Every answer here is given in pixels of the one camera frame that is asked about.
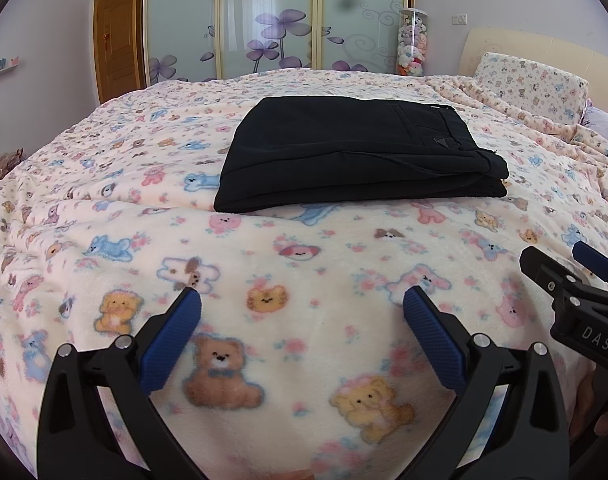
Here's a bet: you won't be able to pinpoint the wooden door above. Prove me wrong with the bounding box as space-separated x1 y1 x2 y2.
94 0 137 106

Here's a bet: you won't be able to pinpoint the brown plush toy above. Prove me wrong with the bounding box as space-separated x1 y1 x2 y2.
0 149 25 182

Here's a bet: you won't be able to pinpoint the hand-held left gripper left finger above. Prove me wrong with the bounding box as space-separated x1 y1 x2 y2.
36 287 203 480

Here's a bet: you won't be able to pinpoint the beige bed headboard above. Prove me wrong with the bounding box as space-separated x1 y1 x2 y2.
456 27 608 111

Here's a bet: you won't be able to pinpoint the black pants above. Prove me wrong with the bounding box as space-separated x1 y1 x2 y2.
214 96 510 213

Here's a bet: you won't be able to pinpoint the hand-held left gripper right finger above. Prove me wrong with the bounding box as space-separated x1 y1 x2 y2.
403 286 571 480

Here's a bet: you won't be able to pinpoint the white wall shelf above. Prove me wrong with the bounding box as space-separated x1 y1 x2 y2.
0 56 22 83

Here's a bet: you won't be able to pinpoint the animal print fleece blanket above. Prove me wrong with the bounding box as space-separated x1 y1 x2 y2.
0 67 608 480

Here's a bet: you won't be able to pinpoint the floral glass door wardrobe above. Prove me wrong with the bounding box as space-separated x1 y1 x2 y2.
136 0 415 86

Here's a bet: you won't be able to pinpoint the lilac pillow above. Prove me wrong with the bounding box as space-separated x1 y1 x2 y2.
581 99 608 137

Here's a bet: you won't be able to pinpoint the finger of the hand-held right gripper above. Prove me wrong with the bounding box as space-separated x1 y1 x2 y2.
519 246 583 307
572 241 608 295

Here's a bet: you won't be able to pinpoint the clear tube of plush toys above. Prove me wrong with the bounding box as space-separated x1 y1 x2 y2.
395 7 429 77

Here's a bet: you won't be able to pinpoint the animal print pillow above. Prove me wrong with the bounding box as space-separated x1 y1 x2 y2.
471 51 590 126

